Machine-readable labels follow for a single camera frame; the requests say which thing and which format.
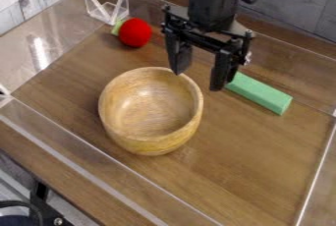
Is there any green rectangular block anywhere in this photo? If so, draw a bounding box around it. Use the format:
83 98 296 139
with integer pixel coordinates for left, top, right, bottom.
225 72 293 115

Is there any black table clamp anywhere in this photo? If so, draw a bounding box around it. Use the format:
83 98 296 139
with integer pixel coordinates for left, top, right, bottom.
0 181 76 226

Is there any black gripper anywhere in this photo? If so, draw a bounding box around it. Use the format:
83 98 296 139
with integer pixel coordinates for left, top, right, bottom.
161 5 255 91

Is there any red fruit with green stem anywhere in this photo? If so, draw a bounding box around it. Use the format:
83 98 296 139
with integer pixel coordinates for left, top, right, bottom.
112 18 152 48

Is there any clear acrylic tray wall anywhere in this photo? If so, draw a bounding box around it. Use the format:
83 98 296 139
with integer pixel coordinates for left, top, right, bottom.
0 0 336 226

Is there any wooden bowl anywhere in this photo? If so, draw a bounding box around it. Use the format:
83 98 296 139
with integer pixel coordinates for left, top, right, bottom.
99 67 204 156

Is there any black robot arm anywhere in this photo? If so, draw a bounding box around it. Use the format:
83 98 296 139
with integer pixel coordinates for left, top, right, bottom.
161 0 256 91

